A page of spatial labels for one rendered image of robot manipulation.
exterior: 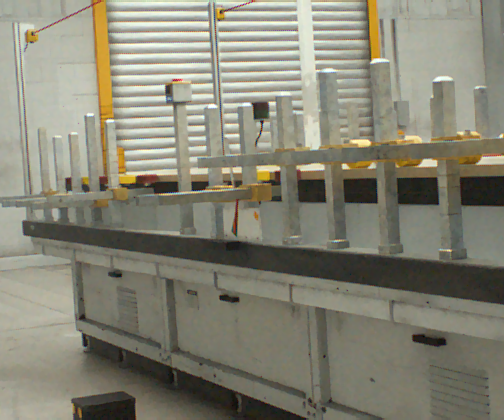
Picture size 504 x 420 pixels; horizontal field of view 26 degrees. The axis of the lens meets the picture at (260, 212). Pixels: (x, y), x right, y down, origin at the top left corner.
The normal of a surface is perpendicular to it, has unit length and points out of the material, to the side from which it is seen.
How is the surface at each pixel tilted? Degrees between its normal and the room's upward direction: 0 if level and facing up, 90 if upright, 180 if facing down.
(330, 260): 90
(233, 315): 90
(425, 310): 90
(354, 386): 89
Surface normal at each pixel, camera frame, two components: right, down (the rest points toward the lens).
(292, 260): -0.89, 0.08
